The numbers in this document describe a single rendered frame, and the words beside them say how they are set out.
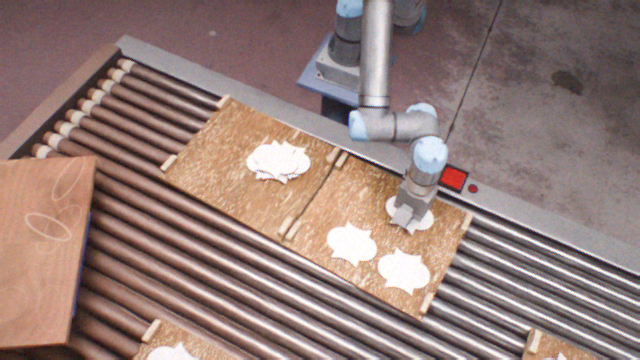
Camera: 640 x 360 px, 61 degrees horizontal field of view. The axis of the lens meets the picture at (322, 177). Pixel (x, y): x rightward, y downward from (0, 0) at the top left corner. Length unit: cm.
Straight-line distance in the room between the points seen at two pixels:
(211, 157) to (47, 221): 47
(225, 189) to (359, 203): 38
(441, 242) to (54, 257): 98
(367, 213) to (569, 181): 165
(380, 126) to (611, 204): 189
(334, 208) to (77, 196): 67
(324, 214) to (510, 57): 216
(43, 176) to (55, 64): 188
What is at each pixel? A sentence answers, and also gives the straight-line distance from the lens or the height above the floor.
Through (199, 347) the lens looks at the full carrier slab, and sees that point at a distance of 139.
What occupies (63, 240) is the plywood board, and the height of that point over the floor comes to 104.
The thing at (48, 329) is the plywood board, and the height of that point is 104.
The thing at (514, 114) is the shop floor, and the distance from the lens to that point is 314.
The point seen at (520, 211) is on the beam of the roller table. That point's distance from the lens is 166.
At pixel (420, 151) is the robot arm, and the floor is 126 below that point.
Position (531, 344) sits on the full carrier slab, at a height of 96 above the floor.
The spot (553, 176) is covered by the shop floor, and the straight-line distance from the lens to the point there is 298.
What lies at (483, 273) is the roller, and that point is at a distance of 153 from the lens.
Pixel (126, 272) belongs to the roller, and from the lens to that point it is 152.
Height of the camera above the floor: 226
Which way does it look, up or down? 57 degrees down
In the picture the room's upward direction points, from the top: 4 degrees clockwise
